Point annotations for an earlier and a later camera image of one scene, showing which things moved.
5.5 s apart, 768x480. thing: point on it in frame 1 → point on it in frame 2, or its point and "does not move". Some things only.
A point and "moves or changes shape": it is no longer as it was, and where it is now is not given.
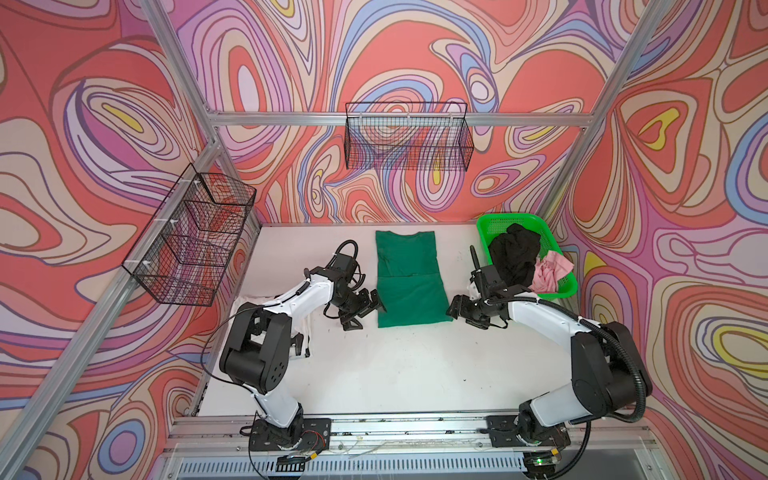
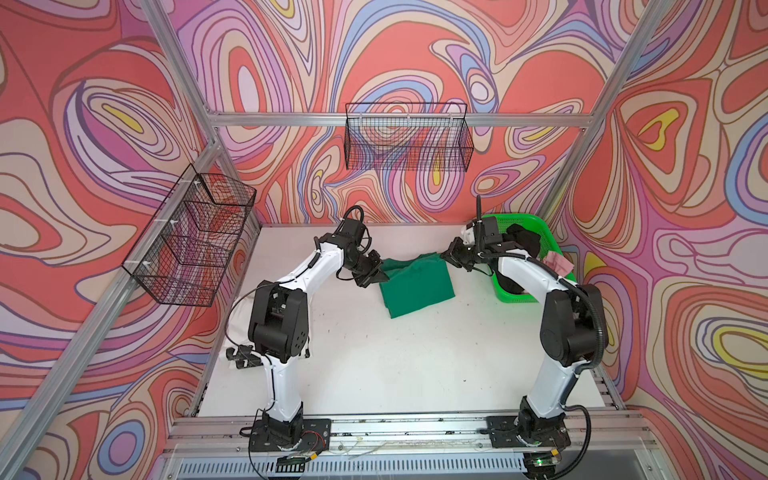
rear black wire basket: (408, 136) does not move
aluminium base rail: (407, 449) does not move
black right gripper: (461, 306) → (453, 254)
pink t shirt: (547, 270) does not move
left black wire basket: (184, 252) does not move
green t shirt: (409, 280) moves or changes shape
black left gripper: (367, 307) → (378, 270)
